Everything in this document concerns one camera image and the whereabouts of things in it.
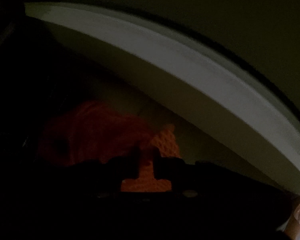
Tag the orange plastic bag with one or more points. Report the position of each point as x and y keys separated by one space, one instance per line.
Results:
x=100 y=131

